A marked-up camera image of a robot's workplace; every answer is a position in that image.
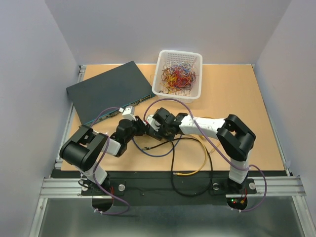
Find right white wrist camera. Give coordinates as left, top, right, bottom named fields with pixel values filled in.
left=146, top=115, right=160, bottom=131

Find aluminium frame rail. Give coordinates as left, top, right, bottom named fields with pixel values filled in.
left=39, top=176, right=306, bottom=198

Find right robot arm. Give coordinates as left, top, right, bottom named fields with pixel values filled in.
left=146, top=108, right=256, bottom=193

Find large dark network switch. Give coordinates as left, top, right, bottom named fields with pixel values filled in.
left=66, top=61, right=155, bottom=126

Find black ethernet cable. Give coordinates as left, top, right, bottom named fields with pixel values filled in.
left=142, top=137, right=213, bottom=197

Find blue ethernet cable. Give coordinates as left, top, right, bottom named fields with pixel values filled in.
left=132, top=137, right=181, bottom=158

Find yellow ethernet cable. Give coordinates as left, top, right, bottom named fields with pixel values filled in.
left=174, top=116, right=220, bottom=176

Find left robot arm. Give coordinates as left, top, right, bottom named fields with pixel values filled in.
left=59, top=116, right=146, bottom=195

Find tangled colourful wires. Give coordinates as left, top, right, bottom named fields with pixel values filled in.
left=158, top=61, right=199, bottom=95

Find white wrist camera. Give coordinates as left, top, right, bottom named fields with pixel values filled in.
left=146, top=115, right=160, bottom=131
left=118, top=106, right=136, bottom=121

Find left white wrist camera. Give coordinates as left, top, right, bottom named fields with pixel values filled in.
left=118, top=106, right=136, bottom=121

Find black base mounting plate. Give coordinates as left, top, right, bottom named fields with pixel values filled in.
left=79, top=171, right=256, bottom=209

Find white plastic basket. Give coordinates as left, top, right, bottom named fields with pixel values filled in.
left=152, top=49, right=203, bottom=103

